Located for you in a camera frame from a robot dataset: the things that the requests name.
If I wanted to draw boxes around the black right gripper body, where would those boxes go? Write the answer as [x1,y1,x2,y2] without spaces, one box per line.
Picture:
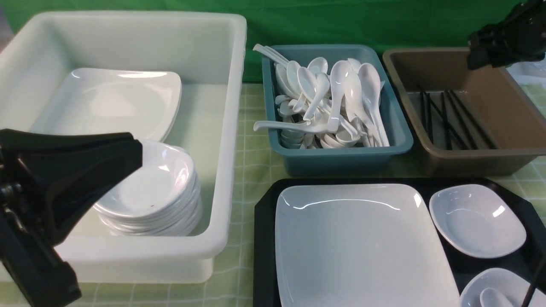
[467,0,546,70]

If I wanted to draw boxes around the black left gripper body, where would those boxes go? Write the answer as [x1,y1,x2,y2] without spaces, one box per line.
[0,129,143,307]

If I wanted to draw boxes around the small white bowl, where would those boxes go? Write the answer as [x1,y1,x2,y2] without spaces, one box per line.
[429,184,527,259]

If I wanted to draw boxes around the white bowl with spoon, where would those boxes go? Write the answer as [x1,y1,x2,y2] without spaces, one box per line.
[460,268,530,307]

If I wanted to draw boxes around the black chopstick gold band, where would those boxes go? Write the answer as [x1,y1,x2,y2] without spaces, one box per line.
[521,256,546,307]

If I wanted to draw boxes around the white ceramic soup spoon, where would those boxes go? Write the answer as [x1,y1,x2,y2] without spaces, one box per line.
[479,287,513,307]

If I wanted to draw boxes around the large white square plate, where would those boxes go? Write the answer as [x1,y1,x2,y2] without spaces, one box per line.
[275,183,460,307]

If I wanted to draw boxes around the brown plastic bin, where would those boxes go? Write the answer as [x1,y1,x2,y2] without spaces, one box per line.
[383,47,546,177]

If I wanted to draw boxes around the black chopsticks in bin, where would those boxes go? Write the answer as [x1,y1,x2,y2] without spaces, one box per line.
[418,86,499,151]

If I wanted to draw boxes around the stack of white bowls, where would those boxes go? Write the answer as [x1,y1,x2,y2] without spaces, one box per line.
[94,139,203,237]

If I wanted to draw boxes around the stacked white square plates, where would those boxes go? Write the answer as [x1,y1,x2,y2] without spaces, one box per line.
[30,68,183,142]

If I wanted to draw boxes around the green backdrop cloth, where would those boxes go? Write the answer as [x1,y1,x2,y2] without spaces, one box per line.
[1,0,517,82]

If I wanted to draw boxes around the teal plastic bin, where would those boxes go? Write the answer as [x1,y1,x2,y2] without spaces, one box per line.
[268,43,414,177]

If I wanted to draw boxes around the large white plastic tub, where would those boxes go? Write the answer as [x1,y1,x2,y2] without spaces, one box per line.
[1,11,247,284]

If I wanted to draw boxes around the pile of white spoons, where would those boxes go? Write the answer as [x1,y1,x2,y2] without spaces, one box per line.
[253,43,390,148]

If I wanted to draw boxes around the green checkered tablecloth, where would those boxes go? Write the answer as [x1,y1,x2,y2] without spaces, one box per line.
[72,84,546,307]

